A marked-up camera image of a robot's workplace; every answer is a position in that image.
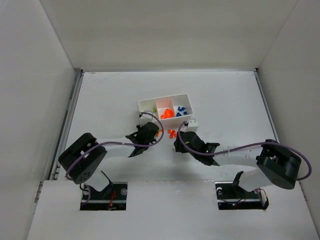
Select orange dome lego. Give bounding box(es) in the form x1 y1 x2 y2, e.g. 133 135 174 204
160 108 175 119

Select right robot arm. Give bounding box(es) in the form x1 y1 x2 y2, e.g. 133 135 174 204
173 131 302 193

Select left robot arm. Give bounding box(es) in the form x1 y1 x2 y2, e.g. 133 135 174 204
58 122 159 193

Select orange sloped lego brick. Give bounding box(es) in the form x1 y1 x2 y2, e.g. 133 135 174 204
169 132 175 139

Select white divided plastic container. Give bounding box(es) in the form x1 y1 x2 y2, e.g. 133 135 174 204
138 93 194 128

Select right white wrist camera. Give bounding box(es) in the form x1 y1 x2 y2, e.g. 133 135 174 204
184 118 199 133

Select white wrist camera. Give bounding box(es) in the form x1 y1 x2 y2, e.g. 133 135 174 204
184 118 199 133
139 110 153 126

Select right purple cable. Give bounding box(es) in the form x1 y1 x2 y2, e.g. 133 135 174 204
177 122 313 181

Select purple cable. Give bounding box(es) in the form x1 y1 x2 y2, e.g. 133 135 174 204
65 111 165 206
177 122 313 181

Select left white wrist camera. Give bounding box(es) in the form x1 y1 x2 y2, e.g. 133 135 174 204
139 110 153 126

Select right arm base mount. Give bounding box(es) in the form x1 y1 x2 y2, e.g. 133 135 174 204
215 171 270 211

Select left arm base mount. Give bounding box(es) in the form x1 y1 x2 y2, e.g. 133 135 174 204
79 170 128 211

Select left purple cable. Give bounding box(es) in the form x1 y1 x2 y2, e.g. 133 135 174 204
65 111 165 206

